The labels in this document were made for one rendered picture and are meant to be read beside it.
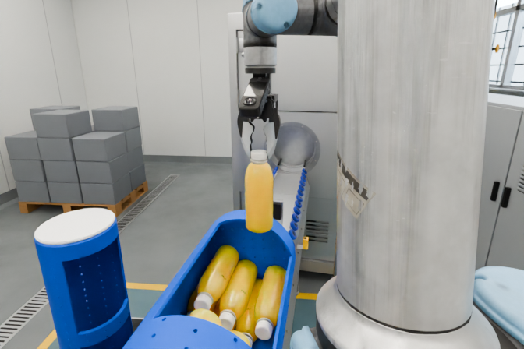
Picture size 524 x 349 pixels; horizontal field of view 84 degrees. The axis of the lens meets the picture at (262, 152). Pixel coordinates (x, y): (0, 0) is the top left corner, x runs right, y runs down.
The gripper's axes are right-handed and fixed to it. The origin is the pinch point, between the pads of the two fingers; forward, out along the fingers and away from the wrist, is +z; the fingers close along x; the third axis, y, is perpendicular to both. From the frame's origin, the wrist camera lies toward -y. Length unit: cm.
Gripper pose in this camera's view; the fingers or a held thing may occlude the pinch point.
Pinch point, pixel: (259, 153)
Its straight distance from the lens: 70.0
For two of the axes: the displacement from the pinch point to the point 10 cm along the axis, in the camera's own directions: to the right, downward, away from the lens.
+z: 0.0, 9.6, 2.7
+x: -9.8, -0.5, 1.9
